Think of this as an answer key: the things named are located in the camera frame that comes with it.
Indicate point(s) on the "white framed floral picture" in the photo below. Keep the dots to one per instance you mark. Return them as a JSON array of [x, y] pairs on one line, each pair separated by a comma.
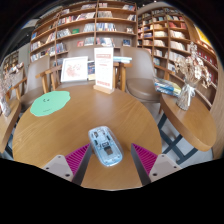
[[74, 69]]

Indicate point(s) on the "transparent computer mouse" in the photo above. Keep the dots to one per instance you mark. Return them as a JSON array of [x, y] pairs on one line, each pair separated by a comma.
[[106, 146]]

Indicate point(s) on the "glass vase with dried flowers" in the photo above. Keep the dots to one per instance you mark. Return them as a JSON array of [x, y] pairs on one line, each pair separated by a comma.
[[5, 96], [186, 96]]

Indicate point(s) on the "angled wooden bookshelf unit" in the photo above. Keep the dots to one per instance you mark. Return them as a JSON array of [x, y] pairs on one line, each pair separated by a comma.
[[173, 36]]

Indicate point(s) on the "dark hardcover book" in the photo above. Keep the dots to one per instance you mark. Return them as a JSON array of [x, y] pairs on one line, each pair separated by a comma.
[[91, 70]]

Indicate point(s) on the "white red sign, wooden base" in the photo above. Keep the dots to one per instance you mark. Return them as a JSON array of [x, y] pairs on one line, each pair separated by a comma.
[[104, 68]]

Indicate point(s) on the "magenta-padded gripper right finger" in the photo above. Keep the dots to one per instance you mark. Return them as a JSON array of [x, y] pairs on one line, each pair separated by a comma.
[[146, 159]]

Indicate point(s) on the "stack of light blue books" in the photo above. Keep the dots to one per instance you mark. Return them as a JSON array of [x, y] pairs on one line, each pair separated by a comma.
[[122, 59]]

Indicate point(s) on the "stack of blue magazines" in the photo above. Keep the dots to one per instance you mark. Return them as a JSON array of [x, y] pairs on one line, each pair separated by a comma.
[[166, 87]]

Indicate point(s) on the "green blob-shaped mouse pad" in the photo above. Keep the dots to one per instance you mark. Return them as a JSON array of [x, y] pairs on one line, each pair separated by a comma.
[[50, 103]]

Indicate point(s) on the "wide wooden bookshelf unit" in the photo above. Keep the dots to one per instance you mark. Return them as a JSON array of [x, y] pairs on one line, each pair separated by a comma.
[[83, 26]]

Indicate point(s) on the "distant small wooden bookshelf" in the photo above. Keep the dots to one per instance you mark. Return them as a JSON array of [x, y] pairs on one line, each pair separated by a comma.
[[11, 61]]

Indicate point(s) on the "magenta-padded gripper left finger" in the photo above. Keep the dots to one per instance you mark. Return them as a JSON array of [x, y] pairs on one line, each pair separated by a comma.
[[76, 159]]

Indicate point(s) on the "round wooden side table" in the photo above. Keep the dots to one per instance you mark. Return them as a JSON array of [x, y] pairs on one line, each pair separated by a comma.
[[8, 125], [190, 123]]

